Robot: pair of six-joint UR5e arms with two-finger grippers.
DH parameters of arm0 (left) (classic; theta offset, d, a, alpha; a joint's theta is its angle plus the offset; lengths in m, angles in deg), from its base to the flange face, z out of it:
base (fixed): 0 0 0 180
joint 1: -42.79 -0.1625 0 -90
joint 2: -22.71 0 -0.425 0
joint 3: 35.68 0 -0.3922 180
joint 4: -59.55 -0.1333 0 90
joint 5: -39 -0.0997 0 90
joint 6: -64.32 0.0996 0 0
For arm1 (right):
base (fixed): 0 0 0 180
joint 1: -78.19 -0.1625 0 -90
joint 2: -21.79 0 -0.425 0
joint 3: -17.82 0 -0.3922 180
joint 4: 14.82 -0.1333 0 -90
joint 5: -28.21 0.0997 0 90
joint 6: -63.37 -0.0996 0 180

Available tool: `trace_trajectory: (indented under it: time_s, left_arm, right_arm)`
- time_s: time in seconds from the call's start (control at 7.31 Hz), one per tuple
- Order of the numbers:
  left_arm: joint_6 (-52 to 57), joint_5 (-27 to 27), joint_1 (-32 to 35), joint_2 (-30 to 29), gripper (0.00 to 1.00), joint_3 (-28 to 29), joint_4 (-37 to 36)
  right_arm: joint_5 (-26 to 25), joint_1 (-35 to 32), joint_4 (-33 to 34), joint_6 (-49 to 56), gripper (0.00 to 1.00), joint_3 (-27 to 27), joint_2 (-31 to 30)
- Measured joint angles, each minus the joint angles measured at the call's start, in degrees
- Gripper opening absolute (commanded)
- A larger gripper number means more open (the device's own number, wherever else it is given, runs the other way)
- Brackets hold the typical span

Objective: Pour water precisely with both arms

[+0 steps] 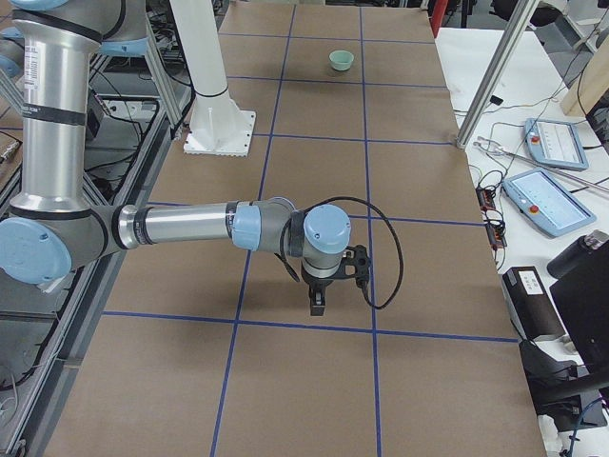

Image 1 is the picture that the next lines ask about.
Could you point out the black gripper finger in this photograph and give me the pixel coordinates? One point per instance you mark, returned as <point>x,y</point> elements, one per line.
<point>317,304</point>

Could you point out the black box with label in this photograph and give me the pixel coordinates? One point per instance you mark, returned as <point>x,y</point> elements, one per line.
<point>530,306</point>

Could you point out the light green bowl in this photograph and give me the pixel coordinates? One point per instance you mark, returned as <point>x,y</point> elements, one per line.
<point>341,60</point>

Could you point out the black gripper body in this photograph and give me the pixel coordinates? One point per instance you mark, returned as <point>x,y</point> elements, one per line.
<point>317,284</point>

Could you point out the far blue teach pendant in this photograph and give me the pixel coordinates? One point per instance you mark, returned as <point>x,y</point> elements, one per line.
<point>555,144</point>

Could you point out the near blue teach pendant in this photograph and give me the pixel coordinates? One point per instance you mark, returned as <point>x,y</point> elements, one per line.
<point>546,203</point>

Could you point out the aluminium frame post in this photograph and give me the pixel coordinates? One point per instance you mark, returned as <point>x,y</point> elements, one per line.
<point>510,38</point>

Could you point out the black computer monitor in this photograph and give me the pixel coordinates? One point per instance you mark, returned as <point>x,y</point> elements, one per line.
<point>581,298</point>

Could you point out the blue teach pendant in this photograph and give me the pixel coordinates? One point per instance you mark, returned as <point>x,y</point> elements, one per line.
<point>546,203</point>
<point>555,144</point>

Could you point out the white central pedestal column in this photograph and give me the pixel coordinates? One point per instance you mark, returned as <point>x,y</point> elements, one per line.
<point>217,126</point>

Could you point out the small black square pad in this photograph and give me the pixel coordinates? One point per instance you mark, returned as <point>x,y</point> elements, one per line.
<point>495,100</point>

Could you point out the metal reacher grabber stick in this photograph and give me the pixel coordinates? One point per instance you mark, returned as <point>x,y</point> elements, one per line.
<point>495,149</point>

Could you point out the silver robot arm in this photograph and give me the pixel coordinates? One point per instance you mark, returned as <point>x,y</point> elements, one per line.
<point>52,229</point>

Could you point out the dark water bottle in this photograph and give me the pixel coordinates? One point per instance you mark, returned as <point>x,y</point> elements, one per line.
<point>578,251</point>

